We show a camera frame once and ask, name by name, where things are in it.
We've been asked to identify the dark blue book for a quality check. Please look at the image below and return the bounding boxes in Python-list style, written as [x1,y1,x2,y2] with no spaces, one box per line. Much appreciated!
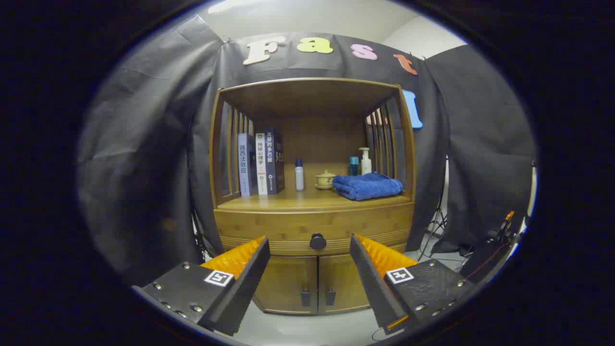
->
[265,127,285,195]

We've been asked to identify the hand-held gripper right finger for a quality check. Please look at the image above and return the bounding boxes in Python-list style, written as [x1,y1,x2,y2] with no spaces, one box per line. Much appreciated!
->
[349,234,477,335]

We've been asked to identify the wooden cabinet door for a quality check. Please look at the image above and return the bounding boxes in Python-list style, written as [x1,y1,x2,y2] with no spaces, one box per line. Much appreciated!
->
[252,255,318,315]
[318,250,370,313]

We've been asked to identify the beige lidded teacup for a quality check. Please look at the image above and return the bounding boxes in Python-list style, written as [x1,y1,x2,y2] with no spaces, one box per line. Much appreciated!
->
[315,170,337,190]

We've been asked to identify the light blue book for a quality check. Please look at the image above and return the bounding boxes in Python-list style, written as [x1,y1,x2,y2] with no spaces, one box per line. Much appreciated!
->
[238,133,258,197]

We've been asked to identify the wooden cabinet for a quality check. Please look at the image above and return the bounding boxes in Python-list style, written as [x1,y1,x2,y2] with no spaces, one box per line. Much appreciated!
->
[209,77,418,315]

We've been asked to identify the black backdrop cloth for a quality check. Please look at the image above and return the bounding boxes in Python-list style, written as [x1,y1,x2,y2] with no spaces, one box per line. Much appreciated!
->
[77,14,536,284]

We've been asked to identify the dark equipment with orange part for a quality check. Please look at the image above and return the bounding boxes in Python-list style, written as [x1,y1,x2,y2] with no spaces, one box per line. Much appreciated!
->
[459,210,529,284]

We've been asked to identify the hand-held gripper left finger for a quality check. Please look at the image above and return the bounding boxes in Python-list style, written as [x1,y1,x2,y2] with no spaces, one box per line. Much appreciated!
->
[132,235,271,336]

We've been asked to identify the folded blue towel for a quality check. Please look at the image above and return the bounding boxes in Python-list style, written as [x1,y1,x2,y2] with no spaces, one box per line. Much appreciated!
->
[332,173,404,201]

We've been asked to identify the wooden drawer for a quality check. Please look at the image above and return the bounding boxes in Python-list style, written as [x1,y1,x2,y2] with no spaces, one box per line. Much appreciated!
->
[214,202,415,256]

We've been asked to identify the black light stand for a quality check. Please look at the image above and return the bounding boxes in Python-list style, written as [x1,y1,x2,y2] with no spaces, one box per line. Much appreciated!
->
[418,159,450,262]

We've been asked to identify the white book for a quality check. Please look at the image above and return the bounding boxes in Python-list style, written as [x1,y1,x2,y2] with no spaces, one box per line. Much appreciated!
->
[255,133,268,195]

